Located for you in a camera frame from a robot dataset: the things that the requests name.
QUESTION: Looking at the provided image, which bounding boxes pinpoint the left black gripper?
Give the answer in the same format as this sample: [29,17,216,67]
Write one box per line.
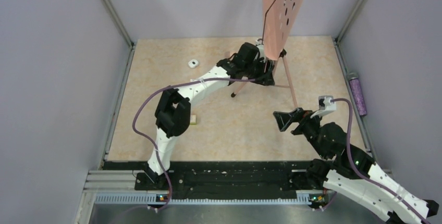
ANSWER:
[243,57,274,85]

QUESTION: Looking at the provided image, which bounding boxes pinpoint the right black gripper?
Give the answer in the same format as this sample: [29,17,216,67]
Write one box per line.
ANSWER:
[273,107,329,159]

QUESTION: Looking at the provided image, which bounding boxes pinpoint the white earbud charging case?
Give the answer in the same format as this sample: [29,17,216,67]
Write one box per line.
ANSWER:
[188,59,200,69]

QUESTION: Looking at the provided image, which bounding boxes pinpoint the pink music stand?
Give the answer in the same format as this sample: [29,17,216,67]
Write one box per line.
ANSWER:
[230,0,315,110]

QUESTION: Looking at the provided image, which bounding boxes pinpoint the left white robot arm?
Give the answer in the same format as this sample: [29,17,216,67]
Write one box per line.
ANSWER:
[132,42,279,189]

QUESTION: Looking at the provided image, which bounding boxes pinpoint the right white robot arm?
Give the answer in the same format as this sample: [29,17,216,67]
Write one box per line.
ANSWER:
[273,108,439,223]

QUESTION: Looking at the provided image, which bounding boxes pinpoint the purple and wood blocks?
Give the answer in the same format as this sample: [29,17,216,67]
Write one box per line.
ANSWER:
[190,115,197,125]

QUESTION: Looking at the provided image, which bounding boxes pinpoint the purple glitter bottle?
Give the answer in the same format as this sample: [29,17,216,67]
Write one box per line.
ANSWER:
[347,72,367,117]

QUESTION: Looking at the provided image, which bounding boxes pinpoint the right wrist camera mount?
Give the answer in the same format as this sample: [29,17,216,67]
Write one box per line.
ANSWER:
[310,95,337,118]

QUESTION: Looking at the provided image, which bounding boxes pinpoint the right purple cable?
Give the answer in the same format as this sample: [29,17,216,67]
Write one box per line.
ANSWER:
[329,98,432,224]

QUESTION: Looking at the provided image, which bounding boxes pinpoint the purple cable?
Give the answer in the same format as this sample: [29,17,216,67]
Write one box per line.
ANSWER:
[132,74,274,213]
[329,98,432,224]

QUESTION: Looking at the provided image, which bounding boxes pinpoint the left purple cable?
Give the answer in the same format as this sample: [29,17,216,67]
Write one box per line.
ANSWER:
[132,74,274,213]

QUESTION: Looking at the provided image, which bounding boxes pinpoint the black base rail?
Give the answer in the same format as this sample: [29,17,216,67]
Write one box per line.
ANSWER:
[103,161,326,202]

